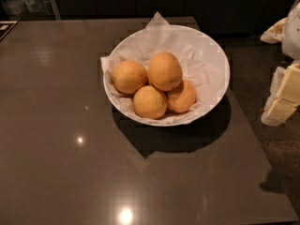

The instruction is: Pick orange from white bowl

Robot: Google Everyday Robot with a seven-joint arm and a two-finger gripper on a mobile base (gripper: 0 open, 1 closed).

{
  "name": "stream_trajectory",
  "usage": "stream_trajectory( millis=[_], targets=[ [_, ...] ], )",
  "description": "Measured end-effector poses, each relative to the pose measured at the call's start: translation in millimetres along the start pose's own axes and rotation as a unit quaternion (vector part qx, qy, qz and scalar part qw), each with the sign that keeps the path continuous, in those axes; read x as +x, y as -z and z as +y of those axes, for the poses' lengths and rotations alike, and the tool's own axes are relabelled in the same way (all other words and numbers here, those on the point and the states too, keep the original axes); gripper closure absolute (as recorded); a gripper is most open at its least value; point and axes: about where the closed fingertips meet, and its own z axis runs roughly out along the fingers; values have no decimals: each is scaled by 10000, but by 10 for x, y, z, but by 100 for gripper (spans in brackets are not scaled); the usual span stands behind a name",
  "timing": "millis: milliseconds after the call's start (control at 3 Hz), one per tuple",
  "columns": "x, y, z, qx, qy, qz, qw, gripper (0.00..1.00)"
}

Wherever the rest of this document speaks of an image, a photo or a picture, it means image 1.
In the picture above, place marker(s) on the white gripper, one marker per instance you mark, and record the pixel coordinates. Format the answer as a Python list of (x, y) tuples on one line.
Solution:
[(292, 35)]

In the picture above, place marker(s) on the orange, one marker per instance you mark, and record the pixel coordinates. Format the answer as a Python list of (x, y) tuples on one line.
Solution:
[(129, 76), (150, 102), (182, 97), (164, 71)]

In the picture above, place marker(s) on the white bowl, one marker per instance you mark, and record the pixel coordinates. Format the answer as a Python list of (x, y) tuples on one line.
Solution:
[(212, 55)]

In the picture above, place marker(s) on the white paper liner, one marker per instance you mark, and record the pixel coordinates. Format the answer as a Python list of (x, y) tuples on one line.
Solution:
[(203, 75)]

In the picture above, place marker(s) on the background shelf with containers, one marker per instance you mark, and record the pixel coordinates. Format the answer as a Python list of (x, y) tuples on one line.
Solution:
[(28, 10)]

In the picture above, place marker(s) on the dark tray at table edge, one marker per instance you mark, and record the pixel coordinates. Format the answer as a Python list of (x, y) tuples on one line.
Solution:
[(5, 27)]

